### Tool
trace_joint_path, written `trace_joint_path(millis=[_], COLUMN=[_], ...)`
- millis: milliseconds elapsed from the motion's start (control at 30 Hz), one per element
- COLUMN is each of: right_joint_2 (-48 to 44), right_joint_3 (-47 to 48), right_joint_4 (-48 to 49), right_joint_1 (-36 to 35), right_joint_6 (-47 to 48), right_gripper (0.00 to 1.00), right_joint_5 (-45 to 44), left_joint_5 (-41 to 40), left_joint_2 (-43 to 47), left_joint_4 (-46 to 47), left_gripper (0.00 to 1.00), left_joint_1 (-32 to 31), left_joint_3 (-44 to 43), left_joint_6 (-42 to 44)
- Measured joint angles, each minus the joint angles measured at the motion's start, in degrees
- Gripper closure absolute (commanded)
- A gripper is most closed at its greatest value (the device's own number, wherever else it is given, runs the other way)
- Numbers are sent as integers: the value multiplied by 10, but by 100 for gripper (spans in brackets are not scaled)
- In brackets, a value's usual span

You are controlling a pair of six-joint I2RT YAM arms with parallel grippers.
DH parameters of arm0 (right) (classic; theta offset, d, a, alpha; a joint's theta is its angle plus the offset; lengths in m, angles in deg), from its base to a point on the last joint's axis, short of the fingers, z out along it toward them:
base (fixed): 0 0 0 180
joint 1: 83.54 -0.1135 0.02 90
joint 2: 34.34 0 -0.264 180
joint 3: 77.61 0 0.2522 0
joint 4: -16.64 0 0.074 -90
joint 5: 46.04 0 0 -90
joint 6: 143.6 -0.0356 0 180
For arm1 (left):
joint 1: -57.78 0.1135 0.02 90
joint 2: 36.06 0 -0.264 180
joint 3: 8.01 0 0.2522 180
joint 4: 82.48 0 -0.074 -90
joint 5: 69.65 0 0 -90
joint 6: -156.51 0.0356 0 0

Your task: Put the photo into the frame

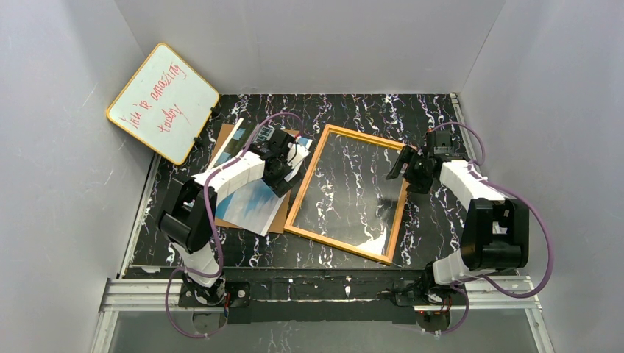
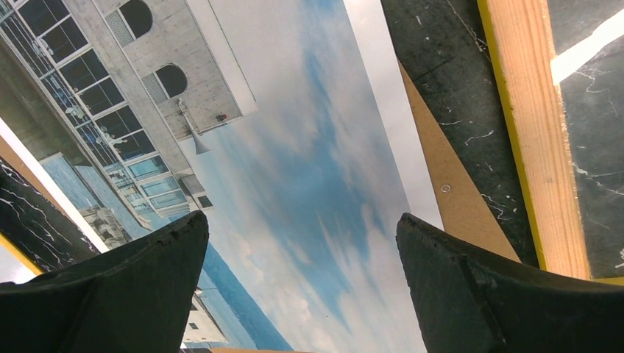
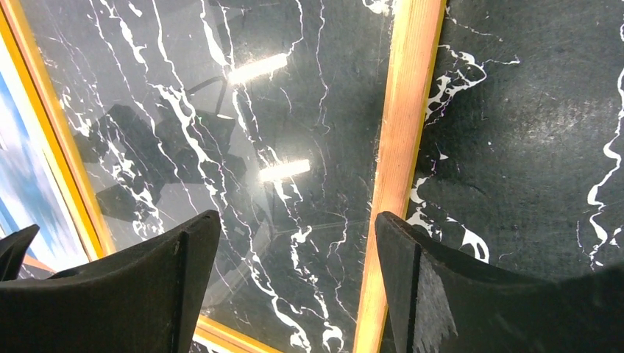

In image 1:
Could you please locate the brown backing board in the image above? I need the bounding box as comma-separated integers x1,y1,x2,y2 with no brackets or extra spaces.
209,124,302,235

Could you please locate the building photo print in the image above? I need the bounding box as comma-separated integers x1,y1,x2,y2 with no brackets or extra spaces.
212,121,314,238

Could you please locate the clear acrylic sheet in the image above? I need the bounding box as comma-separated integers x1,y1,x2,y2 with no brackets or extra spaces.
292,131,408,257

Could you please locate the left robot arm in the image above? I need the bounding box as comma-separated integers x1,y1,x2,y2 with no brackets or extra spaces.
157,129,310,288

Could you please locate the yellow wooden picture frame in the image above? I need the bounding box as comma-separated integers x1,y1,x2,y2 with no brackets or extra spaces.
283,124,416,266

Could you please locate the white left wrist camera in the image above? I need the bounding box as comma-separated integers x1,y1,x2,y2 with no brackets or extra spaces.
287,142,309,171

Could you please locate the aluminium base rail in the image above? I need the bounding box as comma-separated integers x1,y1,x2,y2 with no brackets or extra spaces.
91,271,554,352

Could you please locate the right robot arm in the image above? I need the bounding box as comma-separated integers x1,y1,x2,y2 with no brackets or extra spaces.
387,130,529,288

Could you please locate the yellow-rimmed whiteboard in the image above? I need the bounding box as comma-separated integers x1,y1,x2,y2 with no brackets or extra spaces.
106,43,220,165

